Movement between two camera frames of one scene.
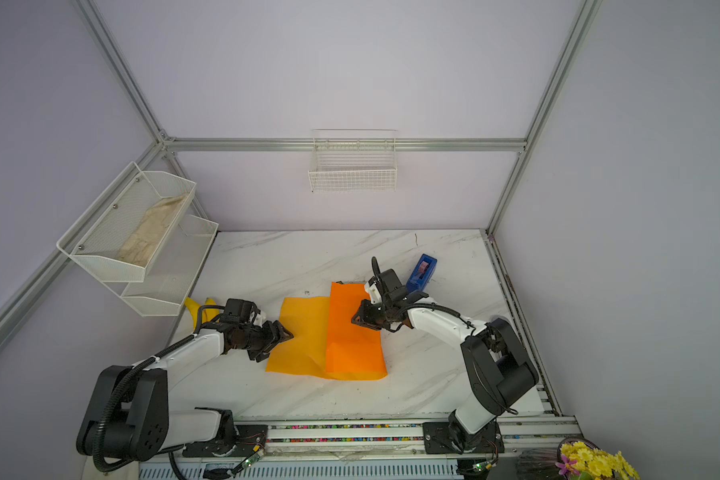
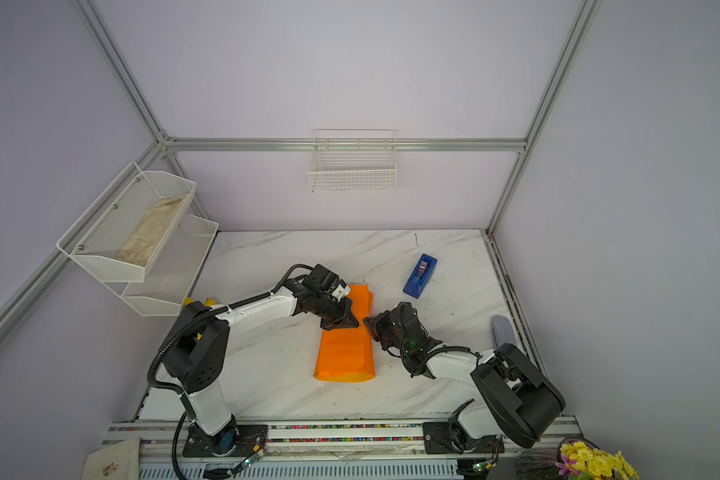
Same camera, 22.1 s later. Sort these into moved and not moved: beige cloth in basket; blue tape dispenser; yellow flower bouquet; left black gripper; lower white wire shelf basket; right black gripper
Moved: left black gripper; right black gripper
Not moved: beige cloth in basket; blue tape dispenser; lower white wire shelf basket; yellow flower bouquet
